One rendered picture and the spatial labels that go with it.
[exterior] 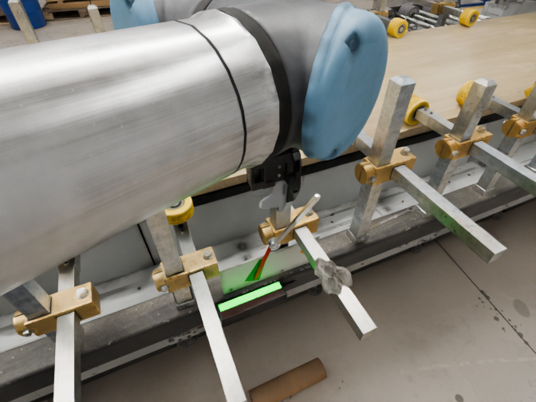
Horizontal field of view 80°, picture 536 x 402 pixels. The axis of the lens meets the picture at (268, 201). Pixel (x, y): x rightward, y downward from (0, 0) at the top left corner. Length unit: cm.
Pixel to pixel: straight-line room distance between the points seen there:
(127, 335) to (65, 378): 19
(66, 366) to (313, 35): 64
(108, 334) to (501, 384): 147
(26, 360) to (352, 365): 113
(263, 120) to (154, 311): 72
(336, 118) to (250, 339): 139
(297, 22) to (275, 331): 144
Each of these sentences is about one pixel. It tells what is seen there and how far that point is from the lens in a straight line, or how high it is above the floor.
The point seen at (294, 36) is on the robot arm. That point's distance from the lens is 19.
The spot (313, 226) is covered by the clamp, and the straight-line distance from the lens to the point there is 77.
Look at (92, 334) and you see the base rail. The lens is 87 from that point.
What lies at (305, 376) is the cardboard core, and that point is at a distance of 141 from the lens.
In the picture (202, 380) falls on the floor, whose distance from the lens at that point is 150.
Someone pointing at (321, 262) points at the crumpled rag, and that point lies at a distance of 68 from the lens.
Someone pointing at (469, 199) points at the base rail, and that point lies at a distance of 122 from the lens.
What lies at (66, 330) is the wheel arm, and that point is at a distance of 73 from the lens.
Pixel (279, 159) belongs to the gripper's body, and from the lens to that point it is 46.
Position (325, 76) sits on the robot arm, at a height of 135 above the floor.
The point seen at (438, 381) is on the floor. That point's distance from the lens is 163.
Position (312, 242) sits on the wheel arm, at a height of 86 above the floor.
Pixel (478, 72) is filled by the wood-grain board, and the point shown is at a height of 90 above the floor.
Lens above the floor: 141
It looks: 44 degrees down
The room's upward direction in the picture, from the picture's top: straight up
